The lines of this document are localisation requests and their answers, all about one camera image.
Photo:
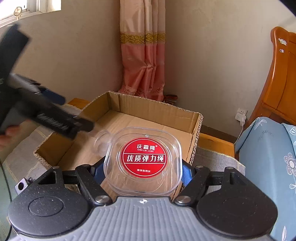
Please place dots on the blue floral pillow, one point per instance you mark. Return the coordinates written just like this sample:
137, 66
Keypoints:
267, 150

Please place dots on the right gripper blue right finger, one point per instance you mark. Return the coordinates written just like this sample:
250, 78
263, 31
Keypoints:
188, 173

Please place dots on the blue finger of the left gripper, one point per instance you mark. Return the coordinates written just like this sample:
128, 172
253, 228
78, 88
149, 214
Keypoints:
54, 97

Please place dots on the wooden headboard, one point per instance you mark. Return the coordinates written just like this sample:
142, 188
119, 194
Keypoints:
277, 99

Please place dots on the brown cardboard box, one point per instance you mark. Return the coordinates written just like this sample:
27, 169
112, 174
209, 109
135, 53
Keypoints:
113, 112

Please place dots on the pink curtain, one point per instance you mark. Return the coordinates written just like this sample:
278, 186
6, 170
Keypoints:
143, 37

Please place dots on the clear box red label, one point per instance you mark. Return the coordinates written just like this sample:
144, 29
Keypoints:
140, 161

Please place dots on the white wall plug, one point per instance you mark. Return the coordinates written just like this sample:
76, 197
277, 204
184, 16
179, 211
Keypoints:
241, 116

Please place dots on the left hand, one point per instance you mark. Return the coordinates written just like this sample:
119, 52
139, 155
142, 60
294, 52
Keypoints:
10, 133

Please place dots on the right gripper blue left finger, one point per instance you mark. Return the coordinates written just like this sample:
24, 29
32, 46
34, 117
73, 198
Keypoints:
97, 171

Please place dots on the grey teal plaid blanket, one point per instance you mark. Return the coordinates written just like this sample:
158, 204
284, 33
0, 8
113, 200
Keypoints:
19, 161

